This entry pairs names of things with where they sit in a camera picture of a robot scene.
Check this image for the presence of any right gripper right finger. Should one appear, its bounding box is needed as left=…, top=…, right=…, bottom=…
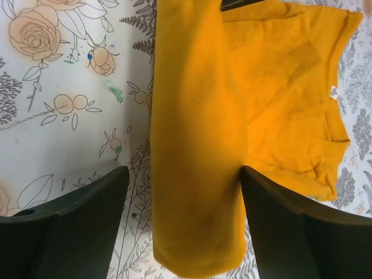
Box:
left=241, top=166, right=371, bottom=278

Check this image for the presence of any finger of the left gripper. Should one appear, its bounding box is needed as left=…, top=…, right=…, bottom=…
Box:
left=220, top=0, right=279, bottom=12

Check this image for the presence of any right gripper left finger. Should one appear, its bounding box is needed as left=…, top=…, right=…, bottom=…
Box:
left=1, top=166, right=130, bottom=278

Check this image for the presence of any orange t shirt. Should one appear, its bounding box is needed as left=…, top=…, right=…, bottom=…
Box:
left=151, top=1, right=363, bottom=278

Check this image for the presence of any floral table mat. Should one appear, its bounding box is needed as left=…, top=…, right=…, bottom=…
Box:
left=0, top=0, right=372, bottom=279

